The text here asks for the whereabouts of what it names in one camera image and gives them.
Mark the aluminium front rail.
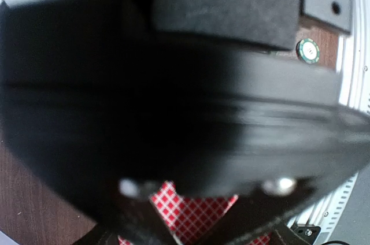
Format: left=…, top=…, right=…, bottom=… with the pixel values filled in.
left=286, top=0, right=370, bottom=245

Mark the green poker chip stack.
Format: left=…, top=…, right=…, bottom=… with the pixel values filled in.
left=296, top=38, right=320, bottom=64

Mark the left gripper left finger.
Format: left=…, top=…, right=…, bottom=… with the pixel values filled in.
left=73, top=224, right=119, bottom=245

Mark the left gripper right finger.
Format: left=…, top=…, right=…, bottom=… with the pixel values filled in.
left=270, top=224, right=321, bottom=245

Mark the red-backed card deck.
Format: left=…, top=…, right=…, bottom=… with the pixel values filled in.
left=117, top=180, right=272, bottom=245

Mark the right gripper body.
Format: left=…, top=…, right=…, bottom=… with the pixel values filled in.
left=0, top=0, right=370, bottom=245

